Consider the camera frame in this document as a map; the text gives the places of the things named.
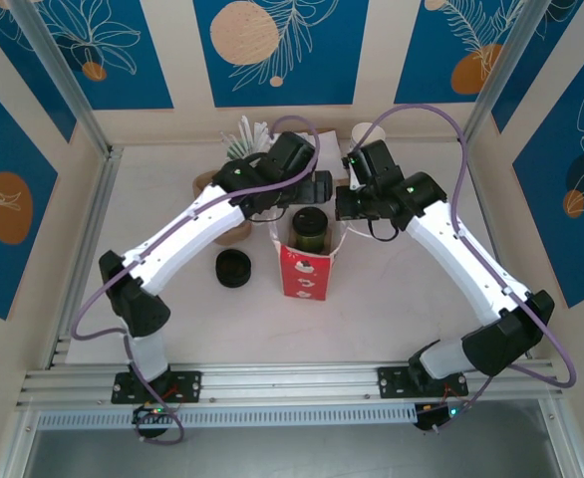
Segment green paper coffee cup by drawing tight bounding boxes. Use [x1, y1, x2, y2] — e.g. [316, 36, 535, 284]
[291, 226, 328, 250]

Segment red white paper bag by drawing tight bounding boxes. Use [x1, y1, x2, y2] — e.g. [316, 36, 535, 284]
[269, 198, 354, 302]

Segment brown cardboard napkin box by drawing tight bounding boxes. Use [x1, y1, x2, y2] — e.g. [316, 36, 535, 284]
[316, 127, 351, 183]

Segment white paper napkins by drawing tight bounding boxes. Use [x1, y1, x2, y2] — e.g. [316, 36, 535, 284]
[314, 129, 344, 173]

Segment stack of paper cups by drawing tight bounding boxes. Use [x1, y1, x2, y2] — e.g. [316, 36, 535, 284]
[350, 122, 388, 150]

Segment brown pulp cup carrier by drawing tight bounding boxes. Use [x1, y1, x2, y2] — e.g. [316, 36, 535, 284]
[191, 168, 253, 246]

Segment stack of black cup lids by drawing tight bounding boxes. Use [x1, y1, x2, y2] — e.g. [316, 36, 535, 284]
[213, 248, 252, 289]

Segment right small circuit board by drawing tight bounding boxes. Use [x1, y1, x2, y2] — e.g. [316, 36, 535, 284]
[415, 403, 465, 433]

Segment small circuit board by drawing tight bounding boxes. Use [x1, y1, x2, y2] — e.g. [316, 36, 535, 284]
[415, 403, 465, 433]
[132, 405, 173, 425]

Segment left small circuit board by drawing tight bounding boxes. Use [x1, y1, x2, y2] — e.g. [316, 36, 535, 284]
[132, 405, 173, 425]

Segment right aluminium frame post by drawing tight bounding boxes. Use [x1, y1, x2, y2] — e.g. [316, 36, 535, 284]
[460, 0, 545, 148]

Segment aluminium frame post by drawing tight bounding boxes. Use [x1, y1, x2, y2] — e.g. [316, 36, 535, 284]
[460, 0, 545, 148]
[7, 0, 113, 156]

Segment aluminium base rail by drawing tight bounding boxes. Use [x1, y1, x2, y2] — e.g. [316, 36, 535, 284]
[15, 358, 567, 408]

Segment right black mount plate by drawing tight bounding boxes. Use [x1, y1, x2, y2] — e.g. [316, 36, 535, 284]
[377, 365, 470, 399]

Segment black mount plate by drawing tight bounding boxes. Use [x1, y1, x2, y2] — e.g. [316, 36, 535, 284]
[112, 370, 203, 404]
[377, 365, 470, 399]

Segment aluminium side rail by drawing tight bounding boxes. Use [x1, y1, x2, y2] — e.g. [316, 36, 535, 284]
[47, 144, 125, 369]

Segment grey slotted cable duct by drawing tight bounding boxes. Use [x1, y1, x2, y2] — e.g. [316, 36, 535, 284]
[36, 401, 419, 432]

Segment left black mount plate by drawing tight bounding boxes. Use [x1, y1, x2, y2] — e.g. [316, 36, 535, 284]
[112, 370, 203, 404]

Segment left aluminium frame post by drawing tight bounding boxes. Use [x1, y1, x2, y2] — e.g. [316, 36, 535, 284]
[7, 0, 113, 156]

